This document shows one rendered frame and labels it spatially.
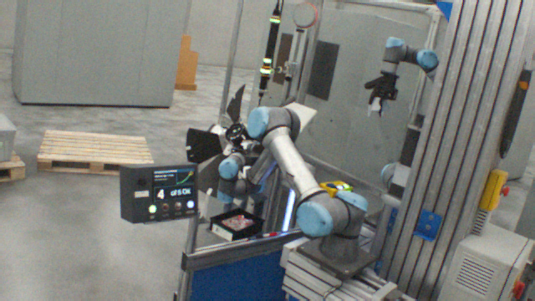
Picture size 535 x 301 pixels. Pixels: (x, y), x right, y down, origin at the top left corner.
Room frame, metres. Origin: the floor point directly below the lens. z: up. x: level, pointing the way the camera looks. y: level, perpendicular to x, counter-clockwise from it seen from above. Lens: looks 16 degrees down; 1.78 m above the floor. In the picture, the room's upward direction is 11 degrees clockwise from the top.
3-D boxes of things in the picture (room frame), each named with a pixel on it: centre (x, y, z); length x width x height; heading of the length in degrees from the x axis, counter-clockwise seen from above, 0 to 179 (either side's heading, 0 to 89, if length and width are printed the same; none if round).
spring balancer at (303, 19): (2.91, -0.07, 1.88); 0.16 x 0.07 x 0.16; 78
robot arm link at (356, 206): (1.47, -0.32, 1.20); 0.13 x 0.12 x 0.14; 132
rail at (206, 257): (1.87, -0.09, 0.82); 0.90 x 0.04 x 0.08; 133
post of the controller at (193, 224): (1.58, 0.23, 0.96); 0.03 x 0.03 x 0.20; 43
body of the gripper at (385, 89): (1.98, -0.46, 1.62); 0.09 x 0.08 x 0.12; 43
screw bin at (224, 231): (1.94, 0.07, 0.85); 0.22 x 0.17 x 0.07; 147
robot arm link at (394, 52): (1.99, -0.46, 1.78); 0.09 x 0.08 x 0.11; 95
